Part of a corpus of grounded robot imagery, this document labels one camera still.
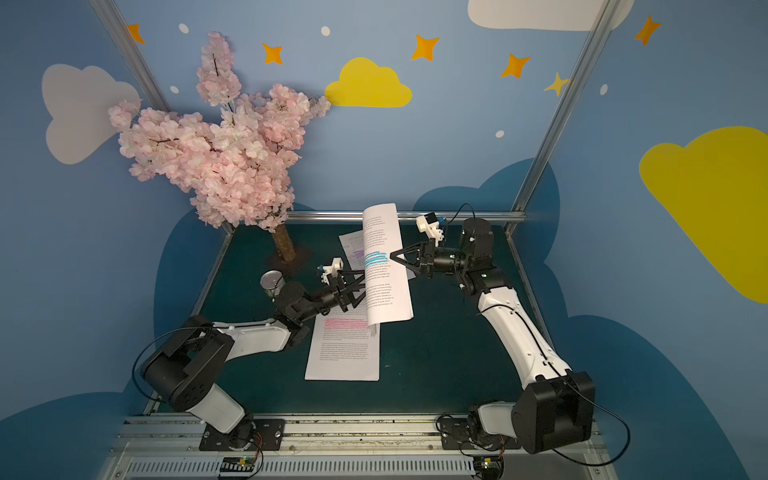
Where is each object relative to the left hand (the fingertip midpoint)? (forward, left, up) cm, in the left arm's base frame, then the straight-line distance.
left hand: (372, 276), depth 73 cm
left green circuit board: (-38, +33, -30) cm, 58 cm away
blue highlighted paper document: (-8, -4, +6) cm, 11 cm away
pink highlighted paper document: (-8, +9, -27) cm, 29 cm away
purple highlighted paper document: (+33, +10, -27) cm, 43 cm away
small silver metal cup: (+12, +35, -22) cm, 43 cm away
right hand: (0, -6, +8) cm, 10 cm away
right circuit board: (-36, -30, -30) cm, 56 cm away
